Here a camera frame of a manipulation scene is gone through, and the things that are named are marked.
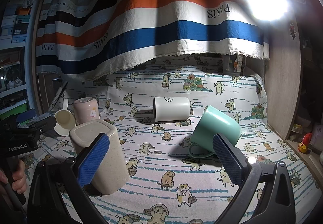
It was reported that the wooden side panel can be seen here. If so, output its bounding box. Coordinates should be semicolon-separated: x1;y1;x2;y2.
263;18;304;140

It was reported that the green mug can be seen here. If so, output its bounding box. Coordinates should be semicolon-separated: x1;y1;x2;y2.
188;105;242;159

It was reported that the striped cloth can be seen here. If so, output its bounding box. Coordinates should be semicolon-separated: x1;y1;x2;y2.
35;0;270;82

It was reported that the stack of boxes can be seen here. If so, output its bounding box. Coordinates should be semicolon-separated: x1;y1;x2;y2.
0;0;34;45

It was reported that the cat printed tablecloth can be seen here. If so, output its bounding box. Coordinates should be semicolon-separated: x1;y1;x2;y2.
19;54;316;224

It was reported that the white label bottle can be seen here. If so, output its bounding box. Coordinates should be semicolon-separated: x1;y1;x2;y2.
233;54;244;73

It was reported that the red toy figure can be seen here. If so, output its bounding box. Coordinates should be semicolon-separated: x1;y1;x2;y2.
298;133;313;154

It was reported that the pink cup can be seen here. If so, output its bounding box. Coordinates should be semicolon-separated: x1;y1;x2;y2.
73;97;101;125

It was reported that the small jar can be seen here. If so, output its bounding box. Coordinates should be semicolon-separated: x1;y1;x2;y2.
290;124;304;137

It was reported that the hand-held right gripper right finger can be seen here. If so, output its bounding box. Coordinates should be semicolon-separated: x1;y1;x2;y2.
212;133;296;224

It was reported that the green storage bin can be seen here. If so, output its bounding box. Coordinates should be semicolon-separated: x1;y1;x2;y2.
0;99;28;121

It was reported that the cream cup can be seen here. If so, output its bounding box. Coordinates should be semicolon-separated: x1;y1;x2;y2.
53;109;77;137

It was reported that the white cup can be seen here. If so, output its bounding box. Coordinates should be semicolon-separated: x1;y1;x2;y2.
153;96;190;123

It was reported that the person's left hand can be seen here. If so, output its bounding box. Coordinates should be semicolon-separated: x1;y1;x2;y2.
0;160;28;197

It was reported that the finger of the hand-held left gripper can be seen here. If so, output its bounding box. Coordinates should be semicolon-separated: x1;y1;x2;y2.
16;108;37;124
27;114;57;135

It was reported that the beige speckled cup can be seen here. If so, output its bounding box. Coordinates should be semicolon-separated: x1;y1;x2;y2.
69;119;131;195

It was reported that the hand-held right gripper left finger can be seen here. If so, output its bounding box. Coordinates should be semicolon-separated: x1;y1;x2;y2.
27;133;110;224

